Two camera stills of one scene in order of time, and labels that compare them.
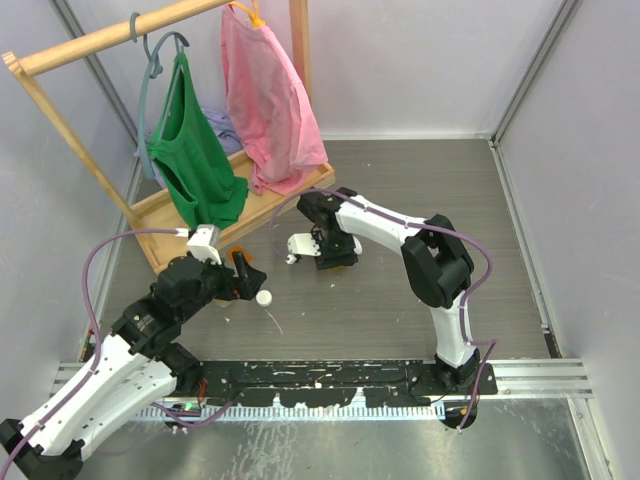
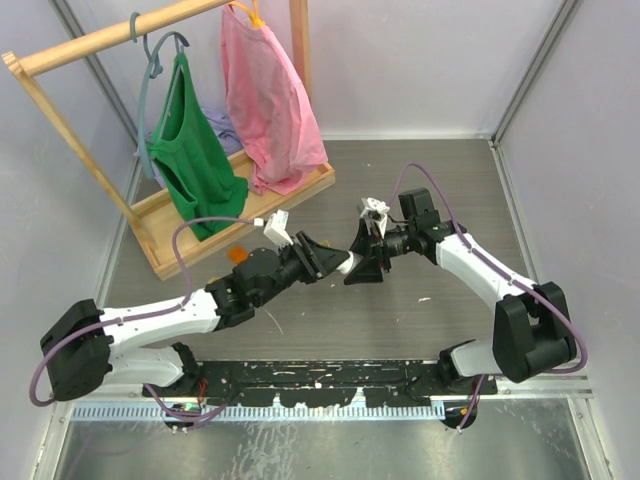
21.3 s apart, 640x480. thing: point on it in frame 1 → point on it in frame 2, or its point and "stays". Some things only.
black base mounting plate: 338,383 stays
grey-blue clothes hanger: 155,62 stays
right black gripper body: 337,249 → 398,242
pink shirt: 279,127 stays
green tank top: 193,158 stays
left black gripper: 245,285 → 324,260
